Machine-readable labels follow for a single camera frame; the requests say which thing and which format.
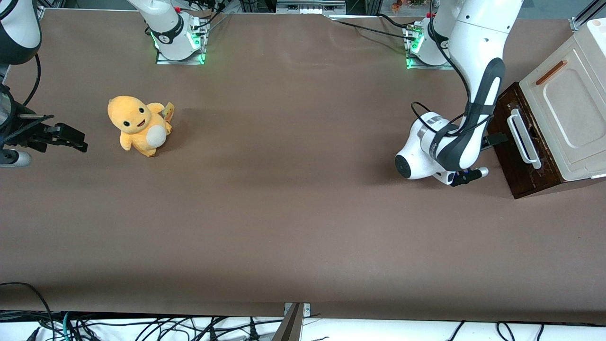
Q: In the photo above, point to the aluminium frame profile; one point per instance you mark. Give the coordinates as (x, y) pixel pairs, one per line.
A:
(587, 16)

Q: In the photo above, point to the small orange object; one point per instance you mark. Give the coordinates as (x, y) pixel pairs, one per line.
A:
(396, 5)

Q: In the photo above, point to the dark angled beam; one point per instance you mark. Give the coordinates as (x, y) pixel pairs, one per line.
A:
(289, 327)

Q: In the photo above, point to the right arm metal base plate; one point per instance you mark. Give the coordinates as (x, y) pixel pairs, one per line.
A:
(163, 60)

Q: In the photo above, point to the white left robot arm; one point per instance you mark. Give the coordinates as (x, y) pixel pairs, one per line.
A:
(478, 38)

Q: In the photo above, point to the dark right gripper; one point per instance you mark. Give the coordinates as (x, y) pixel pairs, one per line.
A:
(24, 131)

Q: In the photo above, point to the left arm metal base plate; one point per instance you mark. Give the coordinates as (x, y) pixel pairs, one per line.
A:
(413, 64)

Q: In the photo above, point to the grey electronic device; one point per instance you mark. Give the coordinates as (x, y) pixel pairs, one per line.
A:
(310, 5)

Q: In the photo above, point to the yellow plush toy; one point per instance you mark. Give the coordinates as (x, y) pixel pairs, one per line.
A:
(137, 125)

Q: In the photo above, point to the brown table cover sheet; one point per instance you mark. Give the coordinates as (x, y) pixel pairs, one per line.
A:
(303, 189)

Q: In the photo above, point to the dark wood drawer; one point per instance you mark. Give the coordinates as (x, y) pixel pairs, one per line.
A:
(511, 170)

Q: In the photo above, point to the yellow plush hang tag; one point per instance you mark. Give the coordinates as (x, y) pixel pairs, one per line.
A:
(168, 110)

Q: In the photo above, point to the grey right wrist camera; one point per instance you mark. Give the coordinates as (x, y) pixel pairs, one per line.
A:
(14, 158)

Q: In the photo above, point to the grey metal bracket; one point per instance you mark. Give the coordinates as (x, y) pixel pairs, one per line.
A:
(307, 309)

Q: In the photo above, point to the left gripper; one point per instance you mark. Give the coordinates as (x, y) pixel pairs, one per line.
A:
(495, 139)

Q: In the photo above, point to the beige drawer cabinet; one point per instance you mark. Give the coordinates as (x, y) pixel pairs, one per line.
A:
(568, 104)

